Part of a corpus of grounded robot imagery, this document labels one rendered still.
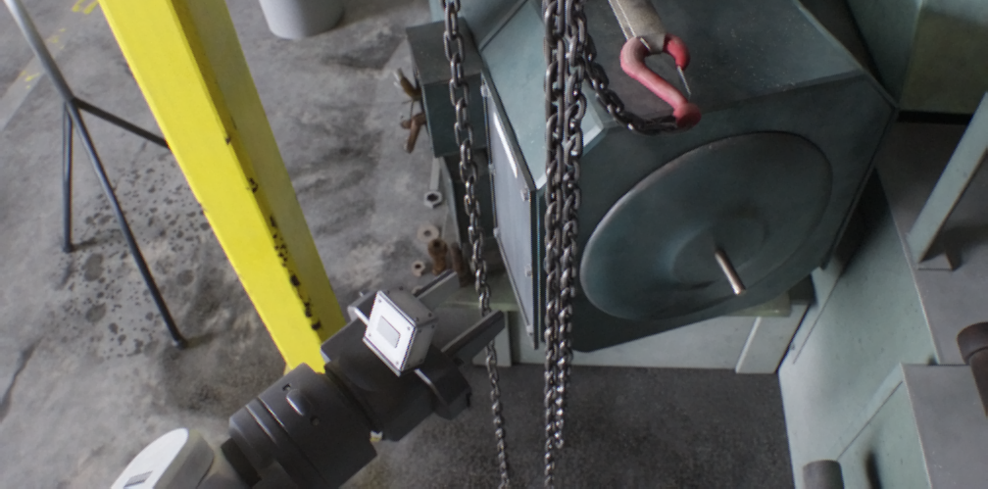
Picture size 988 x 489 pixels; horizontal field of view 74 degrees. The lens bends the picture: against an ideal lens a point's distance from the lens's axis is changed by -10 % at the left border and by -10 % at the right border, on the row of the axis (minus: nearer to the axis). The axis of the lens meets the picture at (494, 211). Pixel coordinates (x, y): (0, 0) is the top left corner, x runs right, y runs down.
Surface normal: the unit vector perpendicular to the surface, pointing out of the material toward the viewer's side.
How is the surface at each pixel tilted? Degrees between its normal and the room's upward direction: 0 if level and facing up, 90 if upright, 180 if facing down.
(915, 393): 0
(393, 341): 60
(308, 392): 1
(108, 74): 0
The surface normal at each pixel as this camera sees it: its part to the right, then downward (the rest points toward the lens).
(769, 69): -0.06, -0.65
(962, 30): -0.10, 0.52
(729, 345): -0.08, 0.76
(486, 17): -0.72, -0.30
